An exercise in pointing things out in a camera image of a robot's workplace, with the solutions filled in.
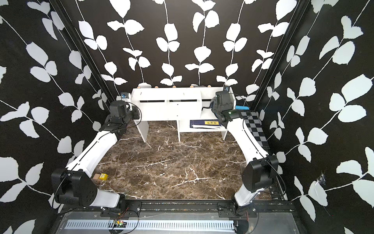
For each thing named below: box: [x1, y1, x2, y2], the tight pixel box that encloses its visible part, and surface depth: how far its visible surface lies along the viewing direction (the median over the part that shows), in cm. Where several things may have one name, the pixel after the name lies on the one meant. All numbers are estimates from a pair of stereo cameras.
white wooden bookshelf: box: [130, 86, 237, 143], surface depth 85 cm
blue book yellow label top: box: [189, 119, 222, 129], surface depth 94 cm
